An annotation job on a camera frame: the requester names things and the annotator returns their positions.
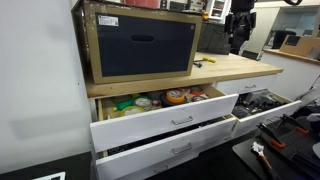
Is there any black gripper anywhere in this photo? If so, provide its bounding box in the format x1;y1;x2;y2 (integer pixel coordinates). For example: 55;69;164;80
224;0;258;47

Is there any white drawer with tape rolls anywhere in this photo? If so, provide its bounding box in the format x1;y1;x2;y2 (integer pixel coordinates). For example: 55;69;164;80
89;83;240;154

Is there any white cabinet with wood top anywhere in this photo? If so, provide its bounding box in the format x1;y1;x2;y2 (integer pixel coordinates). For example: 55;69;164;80
85;51;284;180

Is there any white shut drawer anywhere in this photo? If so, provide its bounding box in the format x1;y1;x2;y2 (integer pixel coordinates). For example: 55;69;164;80
215;73;278;96

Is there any white counter with wood top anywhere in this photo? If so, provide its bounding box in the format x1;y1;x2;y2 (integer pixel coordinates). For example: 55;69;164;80
259;48;320;101

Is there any white drawer with green package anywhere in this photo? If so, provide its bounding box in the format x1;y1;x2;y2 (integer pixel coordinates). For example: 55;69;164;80
231;89;303;139

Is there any white drawer with black headphones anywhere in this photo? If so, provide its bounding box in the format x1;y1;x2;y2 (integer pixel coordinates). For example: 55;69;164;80
94;114;238;180

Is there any white low drawer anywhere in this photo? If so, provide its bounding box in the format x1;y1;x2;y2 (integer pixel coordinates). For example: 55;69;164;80
116;151;201;180

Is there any grey tote bag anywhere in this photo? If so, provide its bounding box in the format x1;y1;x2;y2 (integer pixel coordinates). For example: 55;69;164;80
197;21;233;56

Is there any white shelf rack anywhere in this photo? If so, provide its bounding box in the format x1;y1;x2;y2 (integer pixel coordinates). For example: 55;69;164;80
206;0;232;24

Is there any black monitor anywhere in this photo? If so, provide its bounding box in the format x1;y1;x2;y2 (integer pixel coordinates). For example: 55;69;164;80
271;29;297;50

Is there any cardboard box with dark label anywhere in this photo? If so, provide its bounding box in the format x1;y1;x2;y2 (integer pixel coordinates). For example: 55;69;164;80
279;34;320;60

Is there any red tape roll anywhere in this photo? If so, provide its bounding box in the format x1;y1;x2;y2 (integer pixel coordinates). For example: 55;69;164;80
189;85;203;98

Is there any grey tape roll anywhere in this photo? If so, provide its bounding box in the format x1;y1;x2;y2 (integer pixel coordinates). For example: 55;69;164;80
191;94;210;103

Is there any green package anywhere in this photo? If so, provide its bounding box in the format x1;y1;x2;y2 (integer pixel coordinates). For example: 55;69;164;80
232;104;250;119

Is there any orange tape roll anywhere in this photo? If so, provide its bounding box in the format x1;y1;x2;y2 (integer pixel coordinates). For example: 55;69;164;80
165;89;186;104

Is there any large cardboard box dark panel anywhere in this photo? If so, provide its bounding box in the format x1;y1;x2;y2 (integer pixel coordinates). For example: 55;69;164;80
81;0;203;85

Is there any black tape roll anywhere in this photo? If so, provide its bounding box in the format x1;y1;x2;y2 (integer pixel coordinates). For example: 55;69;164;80
159;91;188;108

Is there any black clamp with orange tip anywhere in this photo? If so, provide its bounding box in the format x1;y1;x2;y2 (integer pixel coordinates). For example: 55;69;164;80
258;122;287;150
282;114;310;135

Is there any white tape roll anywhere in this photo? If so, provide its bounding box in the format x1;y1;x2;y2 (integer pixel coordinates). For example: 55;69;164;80
134;96;154;111

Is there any black mounting plate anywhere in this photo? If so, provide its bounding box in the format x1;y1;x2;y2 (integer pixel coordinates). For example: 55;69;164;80
232;113;320;180

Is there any green tape roll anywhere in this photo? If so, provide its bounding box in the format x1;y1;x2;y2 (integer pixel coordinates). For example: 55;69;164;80
111;95;135;113

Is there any yellow-green tape roll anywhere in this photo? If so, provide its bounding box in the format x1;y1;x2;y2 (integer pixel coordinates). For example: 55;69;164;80
119;105;146;118

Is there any white flat object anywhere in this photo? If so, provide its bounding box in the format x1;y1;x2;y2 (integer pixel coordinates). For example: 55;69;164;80
33;171;67;180

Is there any yellow-handled T hex key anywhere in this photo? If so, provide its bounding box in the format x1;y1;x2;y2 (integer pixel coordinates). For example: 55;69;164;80
194;57;217;65

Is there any black cable loop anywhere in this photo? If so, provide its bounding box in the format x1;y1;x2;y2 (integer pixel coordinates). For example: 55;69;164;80
283;0;303;6

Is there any brush with orange handle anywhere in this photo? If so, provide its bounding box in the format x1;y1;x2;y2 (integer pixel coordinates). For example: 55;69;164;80
251;141;275;180

